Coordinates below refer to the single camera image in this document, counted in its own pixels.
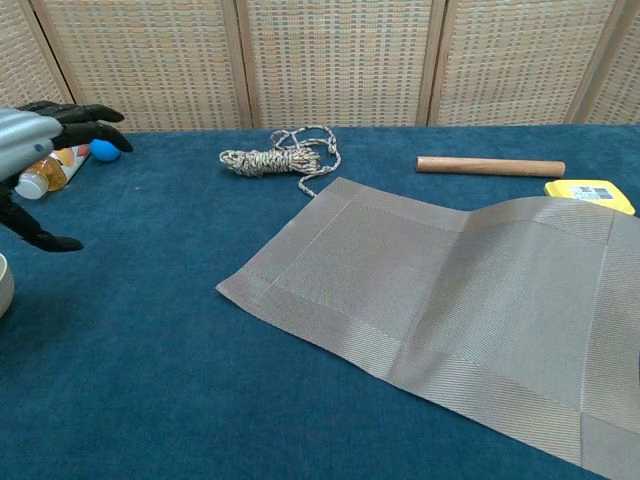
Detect blue felt table cover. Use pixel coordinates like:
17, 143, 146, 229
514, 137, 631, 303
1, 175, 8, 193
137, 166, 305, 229
0, 124, 640, 480

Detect green container yellow lid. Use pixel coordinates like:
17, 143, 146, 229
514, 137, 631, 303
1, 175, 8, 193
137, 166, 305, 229
543, 179, 636, 217

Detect beige woven placemat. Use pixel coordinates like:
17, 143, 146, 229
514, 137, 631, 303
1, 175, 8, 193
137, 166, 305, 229
215, 176, 640, 474

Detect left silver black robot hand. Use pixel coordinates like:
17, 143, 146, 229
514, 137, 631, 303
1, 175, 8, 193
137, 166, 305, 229
0, 101, 134, 253

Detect blue ball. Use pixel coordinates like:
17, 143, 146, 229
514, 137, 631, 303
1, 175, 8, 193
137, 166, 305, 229
89, 138, 122, 163

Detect wooden rolling pin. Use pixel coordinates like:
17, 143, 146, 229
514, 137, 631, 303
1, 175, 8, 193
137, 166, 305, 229
415, 155, 567, 178

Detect juice bottle white cap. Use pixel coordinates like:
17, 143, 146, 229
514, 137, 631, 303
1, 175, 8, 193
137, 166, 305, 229
13, 144, 92, 201

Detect coiled beige braided rope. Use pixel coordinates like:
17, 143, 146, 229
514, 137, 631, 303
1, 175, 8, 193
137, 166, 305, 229
218, 125, 343, 200

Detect beige round bowl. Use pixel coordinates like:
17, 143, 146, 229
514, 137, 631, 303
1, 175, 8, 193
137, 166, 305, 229
0, 253, 16, 319

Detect woven folding screen panel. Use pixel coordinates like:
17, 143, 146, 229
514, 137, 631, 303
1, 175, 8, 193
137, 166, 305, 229
29, 0, 254, 134
567, 0, 640, 126
0, 0, 76, 144
222, 0, 446, 130
417, 0, 634, 127

